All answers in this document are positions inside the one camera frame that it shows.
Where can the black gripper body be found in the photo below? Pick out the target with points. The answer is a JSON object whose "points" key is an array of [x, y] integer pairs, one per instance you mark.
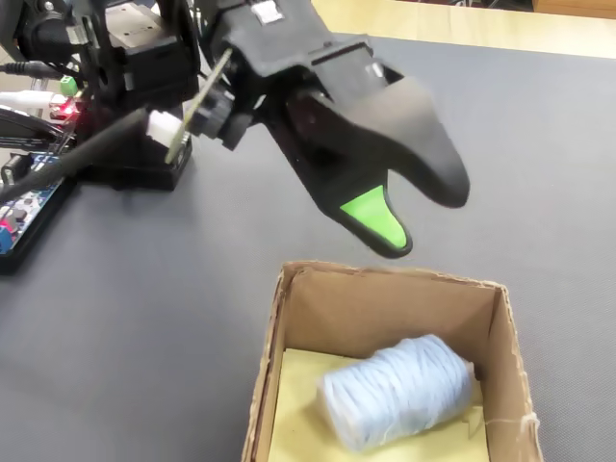
{"points": [[274, 33]]}

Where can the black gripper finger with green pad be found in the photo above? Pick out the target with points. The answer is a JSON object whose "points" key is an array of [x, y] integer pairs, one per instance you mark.
{"points": [[337, 183], [414, 125]]}

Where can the light blue yarn-wrapped block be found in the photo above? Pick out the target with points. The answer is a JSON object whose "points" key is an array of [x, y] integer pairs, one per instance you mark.
{"points": [[399, 392]]}

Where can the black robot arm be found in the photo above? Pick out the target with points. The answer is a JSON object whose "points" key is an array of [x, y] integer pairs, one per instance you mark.
{"points": [[135, 72]]}

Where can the green terminal block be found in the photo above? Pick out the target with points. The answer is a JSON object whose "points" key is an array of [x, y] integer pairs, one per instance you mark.
{"points": [[68, 84]]}

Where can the brown cardboard box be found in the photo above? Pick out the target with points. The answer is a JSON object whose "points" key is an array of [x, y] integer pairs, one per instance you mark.
{"points": [[505, 385]]}

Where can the dark gray textured mat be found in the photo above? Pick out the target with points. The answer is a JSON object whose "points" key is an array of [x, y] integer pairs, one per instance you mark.
{"points": [[168, 313]]}

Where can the yellow paper sheet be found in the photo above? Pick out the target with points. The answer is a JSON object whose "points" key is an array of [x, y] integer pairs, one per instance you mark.
{"points": [[298, 399]]}

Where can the blue circuit board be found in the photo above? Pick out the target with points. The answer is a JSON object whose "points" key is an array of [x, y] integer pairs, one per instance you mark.
{"points": [[29, 212]]}

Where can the green board wrist camera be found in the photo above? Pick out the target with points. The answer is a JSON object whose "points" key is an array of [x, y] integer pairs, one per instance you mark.
{"points": [[212, 113]]}

